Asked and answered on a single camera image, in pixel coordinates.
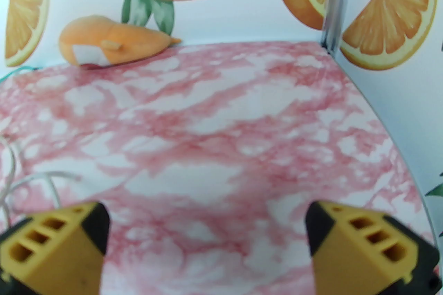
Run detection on white cable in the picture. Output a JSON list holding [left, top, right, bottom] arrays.
[[0, 135, 82, 228]]

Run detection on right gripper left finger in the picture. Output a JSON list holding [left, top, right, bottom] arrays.
[[0, 202, 110, 295]]

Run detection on orange plush fish toy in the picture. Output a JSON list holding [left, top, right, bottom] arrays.
[[58, 15, 182, 70]]

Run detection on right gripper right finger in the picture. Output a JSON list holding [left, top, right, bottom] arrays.
[[305, 201, 443, 295]]

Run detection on teal cable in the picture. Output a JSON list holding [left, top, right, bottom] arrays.
[[0, 66, 38, 82]]

